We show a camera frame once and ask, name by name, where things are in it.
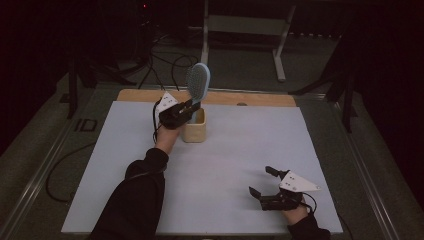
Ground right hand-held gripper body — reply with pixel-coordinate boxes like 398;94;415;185
259;169;322;212

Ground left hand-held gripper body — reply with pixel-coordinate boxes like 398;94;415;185
154;91;188;131

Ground cream holder cup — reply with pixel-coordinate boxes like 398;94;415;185
181;107;207;144

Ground light blue hairbrush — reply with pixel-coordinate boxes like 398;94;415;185
185;62;212;124

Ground person's right hand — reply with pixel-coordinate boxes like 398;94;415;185
282;198;314;227

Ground person's left hand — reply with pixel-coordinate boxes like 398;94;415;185
154;122;186;155

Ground black tripod stand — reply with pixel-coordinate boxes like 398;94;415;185
65;46;136;120
289;29;359;134

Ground grey metal stand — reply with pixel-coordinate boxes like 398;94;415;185
199;0;298;83

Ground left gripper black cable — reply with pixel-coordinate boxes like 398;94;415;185
151;100;162;145

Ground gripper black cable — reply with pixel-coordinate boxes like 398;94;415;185
151;100;162;145
300;191;318;214

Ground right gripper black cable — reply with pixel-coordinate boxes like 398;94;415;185
300;191;318;214

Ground tangled black floor cables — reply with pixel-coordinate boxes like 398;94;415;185
137;31;201;92

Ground long black floor cable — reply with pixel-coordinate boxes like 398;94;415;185
45;141;98;204

